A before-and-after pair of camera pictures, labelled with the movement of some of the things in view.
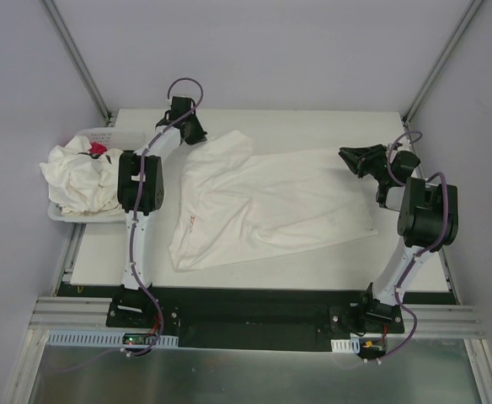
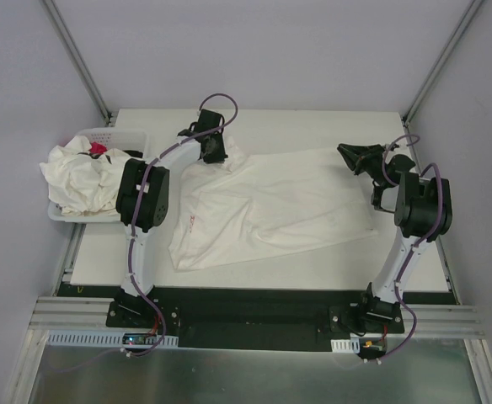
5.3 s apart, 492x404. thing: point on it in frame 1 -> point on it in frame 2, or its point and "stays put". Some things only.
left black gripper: (192, 130) -> (214, 151)
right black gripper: (366, 159) stays put
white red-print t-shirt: (234, 204) stays put
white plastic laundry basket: (125, 139) stays put
